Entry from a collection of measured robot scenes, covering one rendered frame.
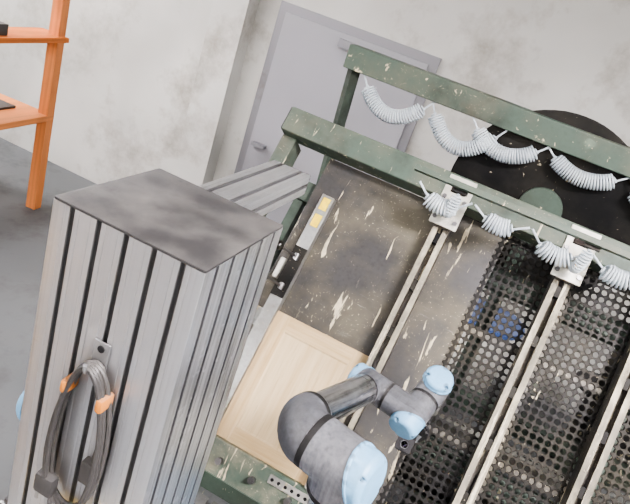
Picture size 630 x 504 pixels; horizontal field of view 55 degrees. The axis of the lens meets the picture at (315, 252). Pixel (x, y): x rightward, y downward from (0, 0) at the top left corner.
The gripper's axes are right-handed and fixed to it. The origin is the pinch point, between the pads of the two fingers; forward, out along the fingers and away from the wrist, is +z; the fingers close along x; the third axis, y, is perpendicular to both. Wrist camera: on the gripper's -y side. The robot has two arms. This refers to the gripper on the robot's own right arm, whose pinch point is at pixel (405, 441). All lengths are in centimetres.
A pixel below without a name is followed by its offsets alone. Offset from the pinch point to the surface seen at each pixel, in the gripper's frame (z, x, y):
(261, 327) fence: 20, 61, 23
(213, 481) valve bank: 47, 51, -24
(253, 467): 41, 41, -15
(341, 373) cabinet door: 22.8, 28.4, 22.9
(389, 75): -22, 67, 135
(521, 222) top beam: -22, -5, 82
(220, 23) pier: 92, 257, 292
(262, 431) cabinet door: 38, 44, -3
